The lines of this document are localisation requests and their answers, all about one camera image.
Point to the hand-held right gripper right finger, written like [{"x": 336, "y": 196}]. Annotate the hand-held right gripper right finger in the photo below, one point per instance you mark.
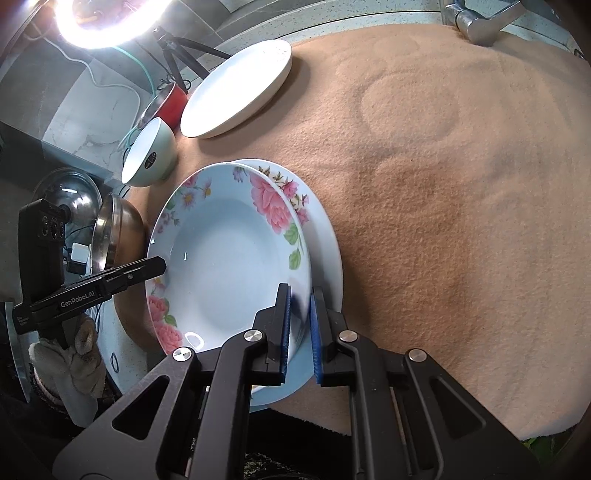
[{"x": 316, "y": 332}]

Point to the chrome faucet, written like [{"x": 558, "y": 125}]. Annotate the chrome faucet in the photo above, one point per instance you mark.
[{"x": 480, "y": 23}]

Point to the white charger plug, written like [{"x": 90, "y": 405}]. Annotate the white charger plug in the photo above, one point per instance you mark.
[{"x": 79, "y": 254}]

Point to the steel bowl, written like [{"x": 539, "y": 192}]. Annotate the steel bowl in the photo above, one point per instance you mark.
[{"x": 117, "y": 230}]

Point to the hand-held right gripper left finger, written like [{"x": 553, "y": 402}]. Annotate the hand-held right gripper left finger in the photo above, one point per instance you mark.
[{"x": 286, "y": 332}]

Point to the red pot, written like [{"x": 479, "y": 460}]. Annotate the red pot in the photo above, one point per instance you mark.
[{"x": 174, "y": 104}]

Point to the pale green bowl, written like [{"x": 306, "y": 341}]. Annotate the pale green bowl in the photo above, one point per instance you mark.
[{"x": 150, "y": 154}]

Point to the plain white plate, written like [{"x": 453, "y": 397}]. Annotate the plain white plate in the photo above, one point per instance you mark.
[{"x": 235, "y": 87}]

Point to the floral deep plate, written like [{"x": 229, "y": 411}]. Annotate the floral deep plate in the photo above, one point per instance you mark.
[{"x": 221, "y": 258}]

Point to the steel pot lid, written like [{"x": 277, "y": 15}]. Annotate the steel pot lid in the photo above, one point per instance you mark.
[{"x": 69, "y": 194}]

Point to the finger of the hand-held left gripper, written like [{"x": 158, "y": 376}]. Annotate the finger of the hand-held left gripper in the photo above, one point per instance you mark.
[{"x": 138, "y": 272}]

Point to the peach cloth mat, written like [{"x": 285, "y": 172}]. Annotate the peach cloth mat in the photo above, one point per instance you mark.
[{"x": 438, "y": 207}]

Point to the black tripod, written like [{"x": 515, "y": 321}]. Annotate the black tripod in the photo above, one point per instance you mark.
[{"x": 173, "y": 60}]

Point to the person's left hand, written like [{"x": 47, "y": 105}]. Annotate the person's left hand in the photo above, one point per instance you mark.
[{"x": 74, "y": 367}]

